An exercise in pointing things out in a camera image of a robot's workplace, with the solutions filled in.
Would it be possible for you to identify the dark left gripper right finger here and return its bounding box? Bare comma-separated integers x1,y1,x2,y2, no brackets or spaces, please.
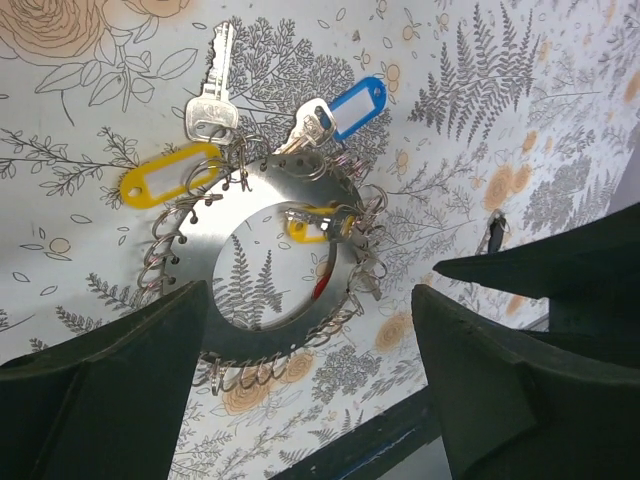
412,284,639,479

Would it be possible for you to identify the blue key tag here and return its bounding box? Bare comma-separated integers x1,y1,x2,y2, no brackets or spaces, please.
329,76,387,141

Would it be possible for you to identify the red key tag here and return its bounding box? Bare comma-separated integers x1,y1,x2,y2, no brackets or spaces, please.
311,272,331,300

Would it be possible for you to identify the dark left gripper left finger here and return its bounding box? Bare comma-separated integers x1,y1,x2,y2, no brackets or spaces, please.
1,281,209,479

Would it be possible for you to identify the silver key with blue tag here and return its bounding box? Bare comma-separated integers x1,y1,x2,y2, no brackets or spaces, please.
274,98,336,155

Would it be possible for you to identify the small yellow key tag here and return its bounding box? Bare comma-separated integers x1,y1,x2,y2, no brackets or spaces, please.
284,206,356,244

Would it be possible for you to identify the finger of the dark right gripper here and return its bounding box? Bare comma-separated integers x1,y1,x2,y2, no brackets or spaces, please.
434,204,639,341

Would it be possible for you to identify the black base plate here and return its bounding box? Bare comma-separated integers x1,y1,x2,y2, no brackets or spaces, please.
273,386,440,480

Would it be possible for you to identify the black head small key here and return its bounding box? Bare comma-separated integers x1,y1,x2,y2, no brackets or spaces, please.
476,209,508,255

